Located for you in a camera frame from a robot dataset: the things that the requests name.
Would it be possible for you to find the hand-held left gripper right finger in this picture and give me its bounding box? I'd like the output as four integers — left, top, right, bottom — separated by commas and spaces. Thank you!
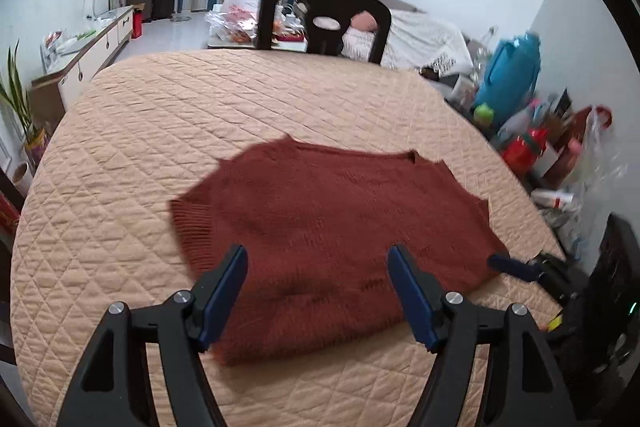
387, 244, 576, 427

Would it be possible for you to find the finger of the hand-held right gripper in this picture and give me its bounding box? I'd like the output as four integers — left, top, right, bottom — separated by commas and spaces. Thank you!
487, 252, 551, 284

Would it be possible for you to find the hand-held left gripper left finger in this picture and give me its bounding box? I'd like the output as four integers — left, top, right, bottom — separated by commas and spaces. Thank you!
56, 244, 249, 427

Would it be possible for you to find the rust red knit sweater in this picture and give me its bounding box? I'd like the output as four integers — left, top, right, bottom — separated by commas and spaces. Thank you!
170, 134, 511, 368

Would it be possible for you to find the red plastic container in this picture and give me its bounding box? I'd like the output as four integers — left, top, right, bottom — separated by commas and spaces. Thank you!
501, 127, 548, 175

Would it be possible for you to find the clear plastic bag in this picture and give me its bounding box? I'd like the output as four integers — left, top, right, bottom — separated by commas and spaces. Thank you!
565, 107, 631, 228

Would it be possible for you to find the blue thermos jug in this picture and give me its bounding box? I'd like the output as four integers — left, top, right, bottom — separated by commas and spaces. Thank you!
472, 32, 542, 125

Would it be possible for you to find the beige quilted table cover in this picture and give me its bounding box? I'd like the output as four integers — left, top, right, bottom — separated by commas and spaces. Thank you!
10, 48, 566, 427

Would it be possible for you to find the white bed blanket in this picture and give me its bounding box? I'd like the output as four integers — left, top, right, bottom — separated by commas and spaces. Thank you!
342, 7, 473, 70

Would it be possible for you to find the pink pillow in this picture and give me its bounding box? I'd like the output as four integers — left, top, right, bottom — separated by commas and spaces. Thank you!
350, 10, 378, 32

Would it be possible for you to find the white low cabinet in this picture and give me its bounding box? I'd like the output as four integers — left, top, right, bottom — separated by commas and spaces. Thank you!
32, 5, 136, 110

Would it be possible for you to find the green potted plant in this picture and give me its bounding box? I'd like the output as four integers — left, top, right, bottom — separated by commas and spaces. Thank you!
0, 39, 43, 142

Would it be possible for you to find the plastic bag of snacks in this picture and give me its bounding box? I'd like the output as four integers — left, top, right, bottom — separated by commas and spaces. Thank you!
207, 0, 306, 45

